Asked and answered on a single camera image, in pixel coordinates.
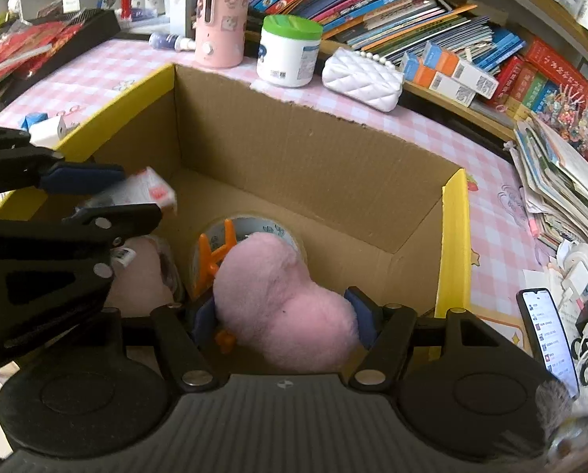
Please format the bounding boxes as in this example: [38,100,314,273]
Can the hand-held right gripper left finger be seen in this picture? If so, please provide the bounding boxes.
[97,300,219,391]

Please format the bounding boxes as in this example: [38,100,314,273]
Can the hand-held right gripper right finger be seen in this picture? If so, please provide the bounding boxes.
[344,286,509,391]

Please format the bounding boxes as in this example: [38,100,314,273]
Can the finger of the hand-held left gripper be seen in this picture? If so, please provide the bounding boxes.
[0,125,126,198]
[0,203,164,380]

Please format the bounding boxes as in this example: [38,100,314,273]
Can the white plastic packet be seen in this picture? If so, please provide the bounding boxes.
[74,166,179,218]

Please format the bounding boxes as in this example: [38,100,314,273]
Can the pink plush toy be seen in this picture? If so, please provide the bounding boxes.
[212,231,361,374]
[102,235,184,318]

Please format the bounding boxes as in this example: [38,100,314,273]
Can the yellow cardboard box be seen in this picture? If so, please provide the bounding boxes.
[0,63,472,356]

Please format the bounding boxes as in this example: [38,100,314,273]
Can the wrapped pink plush toy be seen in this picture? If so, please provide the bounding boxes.
[102,235,184,318]

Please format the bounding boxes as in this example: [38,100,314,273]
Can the printed clear tape roll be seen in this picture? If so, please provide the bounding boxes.
[190,214,308,301]

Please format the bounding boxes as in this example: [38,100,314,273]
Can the red packets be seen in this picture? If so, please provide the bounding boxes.
[0,22,83,84]

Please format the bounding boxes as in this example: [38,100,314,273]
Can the black tray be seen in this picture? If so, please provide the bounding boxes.
[0,9,122,104]

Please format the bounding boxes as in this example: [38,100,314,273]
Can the blue white bottle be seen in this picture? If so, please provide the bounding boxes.
[148,31,196,53]

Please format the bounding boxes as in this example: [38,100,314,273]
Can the black smartphone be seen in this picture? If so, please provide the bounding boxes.
[516,288,581,400]

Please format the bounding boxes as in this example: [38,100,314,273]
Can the pink cylindrical container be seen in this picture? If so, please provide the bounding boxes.
[194,0,252,69]

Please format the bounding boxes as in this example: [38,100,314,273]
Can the white power adapter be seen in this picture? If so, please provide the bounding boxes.
[562,261,588,301]

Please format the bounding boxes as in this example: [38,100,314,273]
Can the white quilted purse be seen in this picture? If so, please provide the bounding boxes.
[322,47,405,113]

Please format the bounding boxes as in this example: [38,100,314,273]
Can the white jar green lid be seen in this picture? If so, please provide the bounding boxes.
[256,15,324,88]

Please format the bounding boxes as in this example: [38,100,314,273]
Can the stack of papers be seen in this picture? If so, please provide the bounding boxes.
[510,113,588,252]

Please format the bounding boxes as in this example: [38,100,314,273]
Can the orange blue white carton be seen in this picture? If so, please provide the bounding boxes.
[402,52,477,106]
[424,42,499,97]

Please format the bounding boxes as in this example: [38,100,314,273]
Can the colourful figurine ornament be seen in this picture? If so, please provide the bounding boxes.
[545,84,588,151]

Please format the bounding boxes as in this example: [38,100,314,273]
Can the red boxed book set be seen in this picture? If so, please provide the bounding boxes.
[491,37,588,119]

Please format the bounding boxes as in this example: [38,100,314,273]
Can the row of colourful books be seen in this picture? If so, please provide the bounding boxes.
[235,0,526,67]

